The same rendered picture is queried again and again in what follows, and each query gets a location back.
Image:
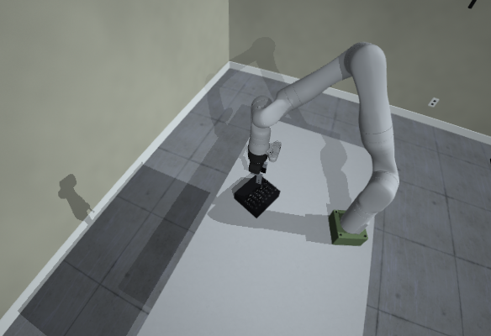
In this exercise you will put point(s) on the black lighting desk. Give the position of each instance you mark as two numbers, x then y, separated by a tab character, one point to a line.
256	198

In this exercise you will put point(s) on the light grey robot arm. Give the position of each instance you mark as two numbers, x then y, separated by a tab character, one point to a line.
367	64

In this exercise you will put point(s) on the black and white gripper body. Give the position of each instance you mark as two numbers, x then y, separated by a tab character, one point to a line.
258	154

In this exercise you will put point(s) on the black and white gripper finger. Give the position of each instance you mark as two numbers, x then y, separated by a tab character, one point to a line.
264	168
258	177

